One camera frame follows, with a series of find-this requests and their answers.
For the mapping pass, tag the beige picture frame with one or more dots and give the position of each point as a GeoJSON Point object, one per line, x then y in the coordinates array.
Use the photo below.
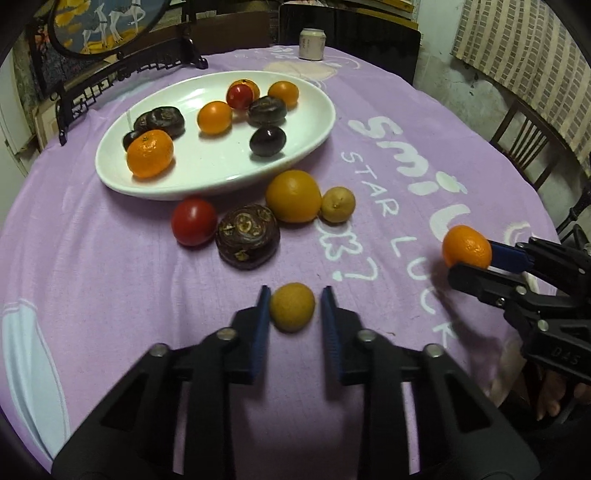
{"type": "Point", "coordinates": [46, 124]}

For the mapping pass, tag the small tan longan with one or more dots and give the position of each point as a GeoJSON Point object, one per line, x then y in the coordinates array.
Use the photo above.
{"type": "Point", "coordinates": [338, 204]}

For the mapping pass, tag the checkered hanging cloth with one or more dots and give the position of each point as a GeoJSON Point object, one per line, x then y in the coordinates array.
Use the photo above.
{"type": "Point", "coordinates": [521, 55]}

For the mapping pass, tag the purple printed tablecloth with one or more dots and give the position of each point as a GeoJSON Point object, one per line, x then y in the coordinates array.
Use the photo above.
{"type": "Point", "coordinates": [115, 277]}

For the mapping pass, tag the person's right hand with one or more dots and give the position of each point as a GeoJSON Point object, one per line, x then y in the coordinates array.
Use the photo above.
{"type": "Point", "coordinates": [549, 397]}

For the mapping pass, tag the red cherry tomato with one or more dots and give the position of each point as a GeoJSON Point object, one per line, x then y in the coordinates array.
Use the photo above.
{"type": "Point", "coordinates": [194, 221]}
{"type": "Point", "coordinates": [239, 97]}

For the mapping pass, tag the large dark water chestnut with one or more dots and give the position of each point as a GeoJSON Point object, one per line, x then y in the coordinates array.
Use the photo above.
{"type": "Point", "coordinates": [166, 121]}

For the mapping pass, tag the smooth yellow-orange citrus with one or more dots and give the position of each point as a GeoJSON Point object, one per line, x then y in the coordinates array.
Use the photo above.
{"type": "Point", "coordinates": [214, 117]}
{"type": "Point", "coordinates": [283, 93]}
{"type": "Point", "coordinates": [293, 196]}

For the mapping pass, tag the dark red cherry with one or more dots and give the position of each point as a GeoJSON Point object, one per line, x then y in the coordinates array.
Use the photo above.
{"type": "Point", "coordinates": [267, 141]}
{"type": "Point", "coordinates": [131, 139]}

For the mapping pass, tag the white oval plate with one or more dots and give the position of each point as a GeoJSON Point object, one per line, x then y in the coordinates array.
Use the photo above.
{"type": "Point", "coordinates": [207, 161]}

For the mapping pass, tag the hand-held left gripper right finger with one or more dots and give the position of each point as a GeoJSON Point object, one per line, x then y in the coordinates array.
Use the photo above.
{"type": "Point", "coordinates": [331, 332]}

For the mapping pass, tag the white drink can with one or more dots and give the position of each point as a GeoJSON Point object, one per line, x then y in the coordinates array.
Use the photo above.
{"type": "Point", "coordinates": [312, 44]}

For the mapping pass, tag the small dimpled tangerine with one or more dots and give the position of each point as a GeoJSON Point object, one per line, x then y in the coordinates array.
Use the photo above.
{"type": "Point", "coordinates": [247, 83]}
{"type": "Point", "coordinates": [466, 246]}

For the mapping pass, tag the round deer screen black stand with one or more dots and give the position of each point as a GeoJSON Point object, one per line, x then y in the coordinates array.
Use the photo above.
{"type": "Point", "coordinates": [101, 23]}

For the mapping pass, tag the dark brown water chestnut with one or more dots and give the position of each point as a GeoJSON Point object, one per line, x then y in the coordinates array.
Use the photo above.
{"type": "Point", "coordinates": [247, 236]}
{"type": "Point", "coordinates": [141, 122]}
{"type": "Point", "coordinates": [267, 110]}

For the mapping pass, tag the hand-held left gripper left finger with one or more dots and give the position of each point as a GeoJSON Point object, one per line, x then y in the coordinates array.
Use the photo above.
{"type": "Point", "coordinates": [261, 332]}

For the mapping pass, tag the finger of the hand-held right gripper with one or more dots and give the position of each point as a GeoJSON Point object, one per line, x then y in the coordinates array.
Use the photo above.
{"type": "Point", "coordinates": [508, 254]}
{"type": "Point", "coordinates": [480, 281]}

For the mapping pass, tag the slatted wooden chair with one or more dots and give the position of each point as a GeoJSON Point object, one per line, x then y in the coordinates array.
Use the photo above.
{"type": "Point", "coordinates": [526, 138]}

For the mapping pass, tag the large dimpled tangerine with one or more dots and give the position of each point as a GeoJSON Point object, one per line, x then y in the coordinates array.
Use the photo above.
{"type": "Point", "coordinates": [150, 153]}

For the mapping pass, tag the black flat panel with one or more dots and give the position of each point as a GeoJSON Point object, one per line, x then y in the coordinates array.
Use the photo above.
{"type": "Point", "coordinates": [360, 32]}

